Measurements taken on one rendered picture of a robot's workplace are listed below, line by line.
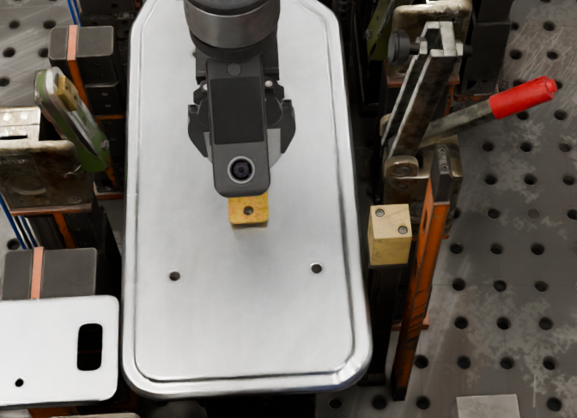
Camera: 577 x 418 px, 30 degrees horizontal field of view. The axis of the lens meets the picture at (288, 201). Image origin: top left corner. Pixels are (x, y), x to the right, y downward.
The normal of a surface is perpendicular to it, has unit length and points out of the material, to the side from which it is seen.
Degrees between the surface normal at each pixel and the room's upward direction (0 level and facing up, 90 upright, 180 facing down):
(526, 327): 0
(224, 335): 0
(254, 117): 28
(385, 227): 0
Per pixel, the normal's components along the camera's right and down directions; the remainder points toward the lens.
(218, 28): -0.26, 0.83
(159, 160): -0.01, -0.50
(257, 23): 0.49, 0.74
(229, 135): 0.04, -0.04
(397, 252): 0.05, 0.87
